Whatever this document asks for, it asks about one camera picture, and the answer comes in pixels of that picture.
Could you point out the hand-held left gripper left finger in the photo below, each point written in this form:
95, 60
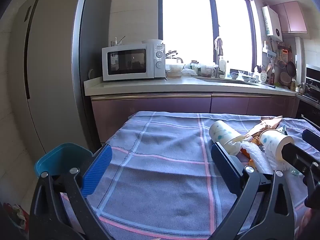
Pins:
97, 167

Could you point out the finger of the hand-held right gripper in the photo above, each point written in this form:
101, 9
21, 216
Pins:
311, 140
297, 158

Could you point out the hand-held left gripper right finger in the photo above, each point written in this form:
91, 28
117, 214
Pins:
225, 165

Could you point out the patterned white paper cup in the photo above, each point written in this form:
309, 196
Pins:
222, 133
272, 142

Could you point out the white foam fruit net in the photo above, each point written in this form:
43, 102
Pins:
260, 160

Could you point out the teal plastic bin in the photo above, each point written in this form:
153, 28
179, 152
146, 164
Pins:
57, 155

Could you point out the gold foil snack bag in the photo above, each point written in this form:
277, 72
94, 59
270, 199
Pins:
262, 130

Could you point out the person's right forearm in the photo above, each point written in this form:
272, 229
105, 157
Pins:
312, 225

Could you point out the orange peel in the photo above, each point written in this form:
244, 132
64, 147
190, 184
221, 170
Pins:
245, 152

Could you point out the black integrated stove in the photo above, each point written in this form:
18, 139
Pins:
311, 97

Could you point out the plaid purple cloth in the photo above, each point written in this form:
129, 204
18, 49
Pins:
162, 180

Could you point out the hanging frying pan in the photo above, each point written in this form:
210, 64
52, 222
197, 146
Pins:
291, 68

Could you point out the polka dot utensil holder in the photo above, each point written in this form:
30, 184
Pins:
263, 77

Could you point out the purple kitchen cabinets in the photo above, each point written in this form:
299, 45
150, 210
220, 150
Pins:
150, 107

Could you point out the clear food container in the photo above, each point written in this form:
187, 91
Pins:
207, 70

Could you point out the red bag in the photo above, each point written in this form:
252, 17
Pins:
15, 217

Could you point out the white kitchen countertop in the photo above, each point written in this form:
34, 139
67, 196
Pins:
150, 85

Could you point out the white soap bottle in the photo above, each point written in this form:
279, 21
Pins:
223, 66

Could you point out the glass jar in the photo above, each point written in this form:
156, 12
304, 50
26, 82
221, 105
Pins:
194, 68

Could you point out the stacked plastic food containers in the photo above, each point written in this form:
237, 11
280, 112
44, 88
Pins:
175, 71

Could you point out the grey refrigerator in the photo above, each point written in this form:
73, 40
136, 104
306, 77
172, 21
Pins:
55, 67

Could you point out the metal sink faucet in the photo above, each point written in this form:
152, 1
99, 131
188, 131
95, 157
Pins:
219, 55

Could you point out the white microwave oven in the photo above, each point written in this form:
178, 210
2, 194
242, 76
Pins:
127, 61

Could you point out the white water heater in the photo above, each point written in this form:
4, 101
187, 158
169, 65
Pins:
272, 22

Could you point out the kitchen window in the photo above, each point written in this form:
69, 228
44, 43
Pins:
187, 17

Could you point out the wall storage rack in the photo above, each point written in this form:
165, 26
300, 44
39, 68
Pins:
269, 50

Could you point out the pink wall cabinet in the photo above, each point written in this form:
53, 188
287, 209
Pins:
292, 17

